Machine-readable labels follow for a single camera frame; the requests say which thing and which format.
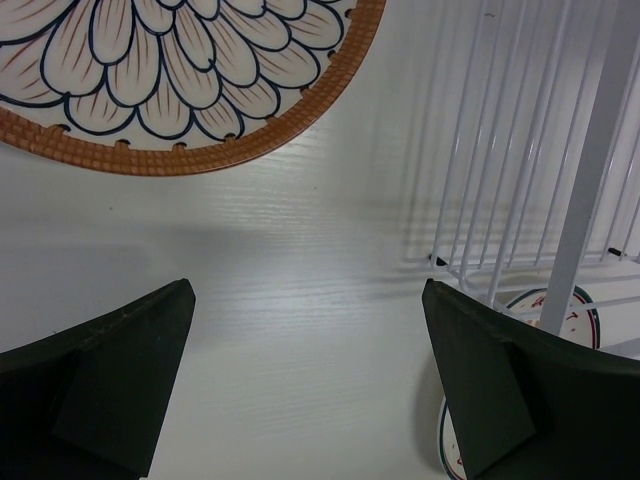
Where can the sunburst plate with green rim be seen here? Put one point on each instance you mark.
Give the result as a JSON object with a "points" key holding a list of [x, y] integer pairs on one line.
{"points": [[581, 327]]}

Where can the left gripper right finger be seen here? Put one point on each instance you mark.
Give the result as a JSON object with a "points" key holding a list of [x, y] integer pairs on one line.
{"points": [[526, 404]]}

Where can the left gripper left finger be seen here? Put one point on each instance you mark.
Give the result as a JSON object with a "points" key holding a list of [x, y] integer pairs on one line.
{"points": [[89, 402]]}

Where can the white wire dish rack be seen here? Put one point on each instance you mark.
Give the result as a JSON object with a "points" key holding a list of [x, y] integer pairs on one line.
{"points": [[522, 170]]}

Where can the floral brown-rimmed plate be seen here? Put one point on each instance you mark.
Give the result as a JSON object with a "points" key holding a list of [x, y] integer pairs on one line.
{"points": [[171, 88]]}

